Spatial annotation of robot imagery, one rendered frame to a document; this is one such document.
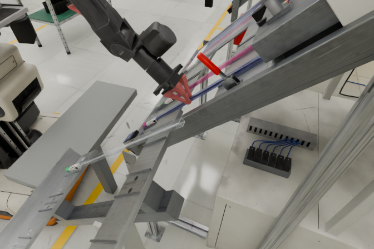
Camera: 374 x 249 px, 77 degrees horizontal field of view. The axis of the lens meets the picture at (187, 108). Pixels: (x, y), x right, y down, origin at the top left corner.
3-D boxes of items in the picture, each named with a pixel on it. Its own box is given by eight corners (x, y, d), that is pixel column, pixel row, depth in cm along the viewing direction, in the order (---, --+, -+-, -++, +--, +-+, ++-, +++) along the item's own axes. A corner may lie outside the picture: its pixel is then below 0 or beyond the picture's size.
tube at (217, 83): (145, 128, 85) (143, 125, 85) (147, 125, 86) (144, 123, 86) (264, 60, 50) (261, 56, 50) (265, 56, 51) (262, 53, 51)
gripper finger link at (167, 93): (203, 88, 68) (181, 65, 66) (195, 104, 64) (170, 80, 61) (188, 97, 73) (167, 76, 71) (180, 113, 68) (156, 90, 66)
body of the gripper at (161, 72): (185, 67, 67) (166, 48, 65) (170, 88, 60) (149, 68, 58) (172, 77, 71) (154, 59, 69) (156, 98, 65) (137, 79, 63)
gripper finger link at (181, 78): (202, 90, 68) (179, 67, 65) (193, 106, 63) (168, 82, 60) (187, 99, 72) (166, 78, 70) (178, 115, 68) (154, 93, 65)
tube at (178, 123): (68, 173, 72) (65, 170, 72) (71, 169, 73) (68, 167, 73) (182, 127, 41) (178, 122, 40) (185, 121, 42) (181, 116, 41)
